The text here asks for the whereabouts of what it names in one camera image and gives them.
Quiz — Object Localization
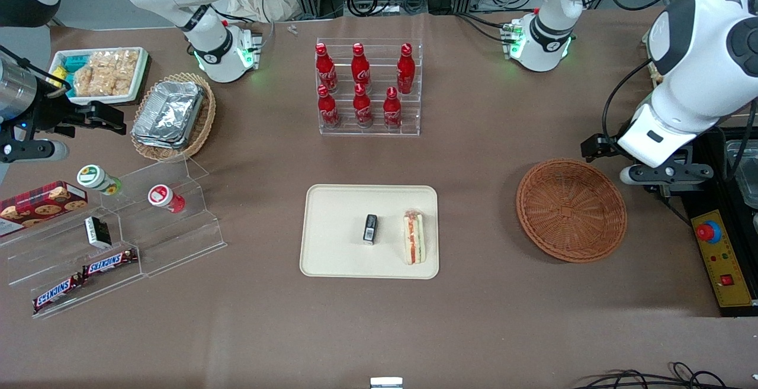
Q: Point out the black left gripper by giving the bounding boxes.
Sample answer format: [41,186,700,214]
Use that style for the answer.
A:
[580,133,629,163]

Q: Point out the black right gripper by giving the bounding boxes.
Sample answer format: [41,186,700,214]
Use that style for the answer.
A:
[33,101,127,139]

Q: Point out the triangular sandwich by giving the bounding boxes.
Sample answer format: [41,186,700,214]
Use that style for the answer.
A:
[403,210,426,265]

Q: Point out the white plastic snack tray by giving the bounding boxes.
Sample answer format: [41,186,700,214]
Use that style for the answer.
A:
[49,47,149,105]

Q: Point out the brown round wicker basket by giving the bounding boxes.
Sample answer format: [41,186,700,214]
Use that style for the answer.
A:
[516,159,628,263]

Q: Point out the light oval wicker basket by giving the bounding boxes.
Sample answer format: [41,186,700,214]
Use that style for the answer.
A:
[131,72,217,162]

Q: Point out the beige rectangular tray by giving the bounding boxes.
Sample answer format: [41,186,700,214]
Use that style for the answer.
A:
[300,185,439,279]

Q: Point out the clear bag of rice crackers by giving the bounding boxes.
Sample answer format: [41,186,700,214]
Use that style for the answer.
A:
[74,50,140,97]

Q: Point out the green lidded cup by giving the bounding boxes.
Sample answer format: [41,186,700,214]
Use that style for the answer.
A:
[77,165,122,195]

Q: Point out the stack of foil trays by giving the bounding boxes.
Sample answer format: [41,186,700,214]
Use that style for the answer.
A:
[131,81,205,150]

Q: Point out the red lidded cup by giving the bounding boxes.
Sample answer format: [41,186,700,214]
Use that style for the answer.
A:
[148,184,185,213]

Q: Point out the red cookie box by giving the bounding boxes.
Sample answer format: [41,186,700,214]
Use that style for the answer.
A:
[0,181,88,237]

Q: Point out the black and white small box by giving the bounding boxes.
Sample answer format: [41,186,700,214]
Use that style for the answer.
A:
[85,216,112,249]

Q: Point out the clear acrylic stepped shelf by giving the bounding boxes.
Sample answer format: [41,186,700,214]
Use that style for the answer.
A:
[0,157,227,320]

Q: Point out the snickers chocolate bar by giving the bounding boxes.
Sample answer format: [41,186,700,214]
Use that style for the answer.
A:
[33,275,85,313]
[82,249,138,277]

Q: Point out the clear plastic container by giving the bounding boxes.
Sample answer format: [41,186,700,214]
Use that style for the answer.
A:
[725,139,758,210]

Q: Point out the yellow emergency stop box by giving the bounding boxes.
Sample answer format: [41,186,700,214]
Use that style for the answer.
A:
[690,208,756,308]

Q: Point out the red cola bottle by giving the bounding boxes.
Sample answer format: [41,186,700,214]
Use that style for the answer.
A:
[351,43,371,94]
[315,43,338,94]
[397,43,416,95]
[383,87,403,130]
[353,83,374,128]
[317,85,341,129]

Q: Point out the clear acrylic bottle rack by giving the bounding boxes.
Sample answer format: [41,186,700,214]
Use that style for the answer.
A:
[316,38,422,137]

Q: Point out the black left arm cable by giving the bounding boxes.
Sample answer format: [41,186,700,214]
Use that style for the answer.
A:
[600,57,656,141]

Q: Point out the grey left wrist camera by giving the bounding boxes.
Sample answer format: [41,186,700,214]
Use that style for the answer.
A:
[620,163,714,187]

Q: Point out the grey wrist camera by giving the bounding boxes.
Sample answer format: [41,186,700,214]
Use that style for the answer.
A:
[0,140,70,163]
[620,163,714,187]

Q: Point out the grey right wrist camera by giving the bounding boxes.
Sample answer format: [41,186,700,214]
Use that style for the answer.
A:
[0,140,70,163]

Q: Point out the white wire basket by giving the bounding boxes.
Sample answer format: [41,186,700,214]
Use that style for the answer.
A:
[643,22,665,85]

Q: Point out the black floor cables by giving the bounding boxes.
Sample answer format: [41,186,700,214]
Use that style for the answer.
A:
[571,362,758,389]

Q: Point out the coiled black cable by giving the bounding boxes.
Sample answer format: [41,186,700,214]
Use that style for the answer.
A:
[346,0,380,18]

